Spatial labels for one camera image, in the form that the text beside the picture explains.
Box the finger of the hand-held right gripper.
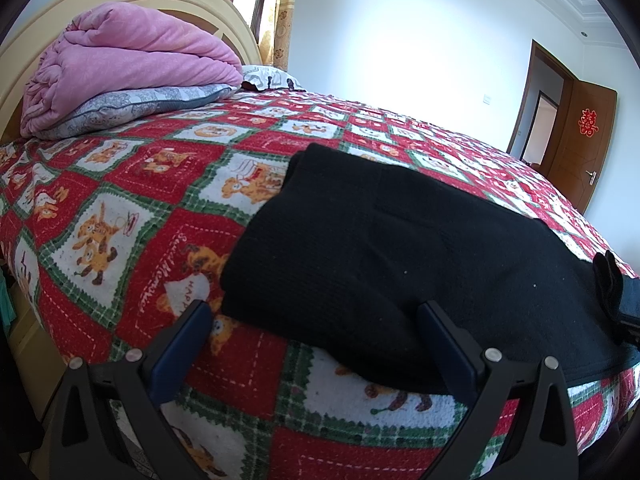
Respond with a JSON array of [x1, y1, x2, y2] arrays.
[[592, 249, 640, 346]]

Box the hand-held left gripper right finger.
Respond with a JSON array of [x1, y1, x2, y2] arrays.
[[417, 301, 581, 480]]

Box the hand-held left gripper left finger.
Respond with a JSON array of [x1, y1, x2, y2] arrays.
[[47, 299, 216, 480]]

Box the black pants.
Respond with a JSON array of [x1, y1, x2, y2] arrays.
[[220, 142, 640, 396]]

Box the brown wooden door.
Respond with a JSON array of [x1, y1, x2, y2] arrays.
[[537, 77, 618, 213]]

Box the red paper door decoration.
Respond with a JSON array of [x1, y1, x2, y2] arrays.
[[577, 106, 600, 137]]

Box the teal cloth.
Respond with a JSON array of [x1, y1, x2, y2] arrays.
[[0, 267, 16, 326]]

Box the red checked printed bedspread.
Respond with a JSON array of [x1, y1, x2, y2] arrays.
[[0, 87, 640, 480]]

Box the grey patterned pillow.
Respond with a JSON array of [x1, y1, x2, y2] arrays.
[[37, 82, 240, 141]]

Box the white patterned pillow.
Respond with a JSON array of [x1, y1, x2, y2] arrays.
[[240, 63, 307, 92]]

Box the folded pink quilt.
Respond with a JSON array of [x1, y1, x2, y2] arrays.
[[20, 1, 244, 138]]

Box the narrow yellow curtain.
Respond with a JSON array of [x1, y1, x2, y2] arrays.
[[257, 0, 301, 73]]

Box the beige wooden headboard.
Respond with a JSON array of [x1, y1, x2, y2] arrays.
[[0, 0, 263, 143]]

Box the beige bed frame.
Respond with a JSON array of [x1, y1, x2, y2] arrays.
[[7, 280, 71, 411]]

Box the brown door frame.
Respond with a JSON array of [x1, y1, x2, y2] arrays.
[[506, 39, 581, 166]]

